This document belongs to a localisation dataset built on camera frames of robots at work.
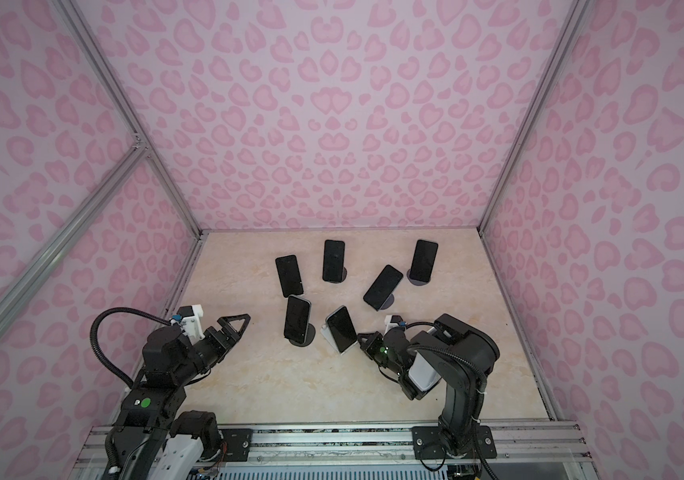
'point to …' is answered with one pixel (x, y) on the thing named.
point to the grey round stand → (309, 338)
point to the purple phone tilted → (382, 287)
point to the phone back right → (423, 262)
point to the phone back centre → (333, 261)
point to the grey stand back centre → (344, 276)
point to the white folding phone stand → (328, 332)
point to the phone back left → (289, 275)
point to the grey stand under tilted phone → (388, 303)
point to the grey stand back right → (414, 281)
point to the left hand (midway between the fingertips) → (243, 321)
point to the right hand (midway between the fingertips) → (355, 336)
